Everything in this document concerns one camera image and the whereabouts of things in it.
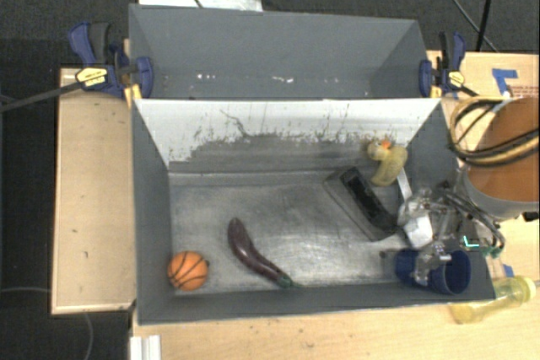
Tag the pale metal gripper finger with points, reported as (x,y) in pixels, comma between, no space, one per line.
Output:
(441,254)
(422,273)

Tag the grey metal bin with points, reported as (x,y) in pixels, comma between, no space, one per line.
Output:
(295,206)

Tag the dark blue cup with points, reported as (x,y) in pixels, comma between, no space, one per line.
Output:
(457,276)

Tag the purple toy eggplant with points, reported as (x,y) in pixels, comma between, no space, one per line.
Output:
(249,249)

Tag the pale wood board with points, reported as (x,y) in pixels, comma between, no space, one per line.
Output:
(93,198)

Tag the yellow rubber duck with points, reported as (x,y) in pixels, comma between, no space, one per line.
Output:
(390,164)

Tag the brown cardboard board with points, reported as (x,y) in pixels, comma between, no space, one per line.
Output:
(481,69)

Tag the dark flat block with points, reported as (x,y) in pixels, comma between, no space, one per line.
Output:
(366,198)

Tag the yellow clear plastic bottle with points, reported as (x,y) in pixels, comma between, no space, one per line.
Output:
(508,293)

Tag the orange basketball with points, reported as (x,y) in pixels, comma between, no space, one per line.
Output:
(188,270)

